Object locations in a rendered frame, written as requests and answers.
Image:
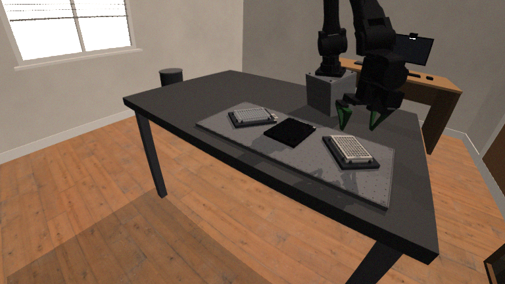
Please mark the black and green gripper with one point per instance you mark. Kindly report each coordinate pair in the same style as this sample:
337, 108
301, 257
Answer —
344, 112

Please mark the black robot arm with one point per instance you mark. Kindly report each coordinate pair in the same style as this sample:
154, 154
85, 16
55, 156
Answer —
372, 31

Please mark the white well plate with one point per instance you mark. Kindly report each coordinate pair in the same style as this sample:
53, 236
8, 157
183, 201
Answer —
252, 114
349, 148

